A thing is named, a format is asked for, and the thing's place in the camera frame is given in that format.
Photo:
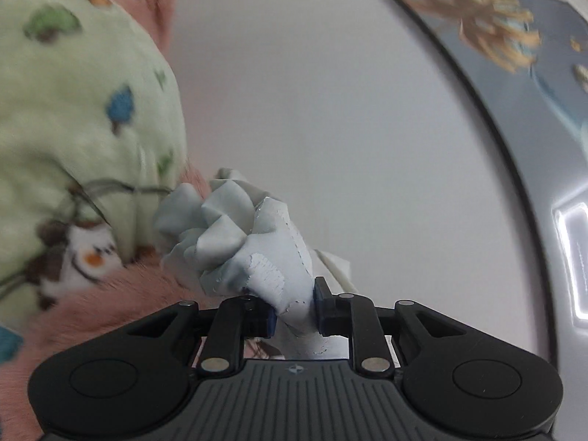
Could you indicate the green printed fleece blanket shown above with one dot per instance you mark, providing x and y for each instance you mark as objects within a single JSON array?
[{"x": 69, "y": 101}]

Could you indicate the framed wall picture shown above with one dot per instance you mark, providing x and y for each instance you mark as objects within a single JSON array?
[{"x": 528, "y": 55}]

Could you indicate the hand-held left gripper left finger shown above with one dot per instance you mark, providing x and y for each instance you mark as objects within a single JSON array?
[{"x": 270, "y": 324}]

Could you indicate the white shirt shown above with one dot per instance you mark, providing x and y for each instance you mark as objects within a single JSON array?
[{"x": 271, "y": 257}]

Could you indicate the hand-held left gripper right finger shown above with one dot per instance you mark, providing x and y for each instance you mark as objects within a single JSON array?
[{"x": 321, "y": 308}]

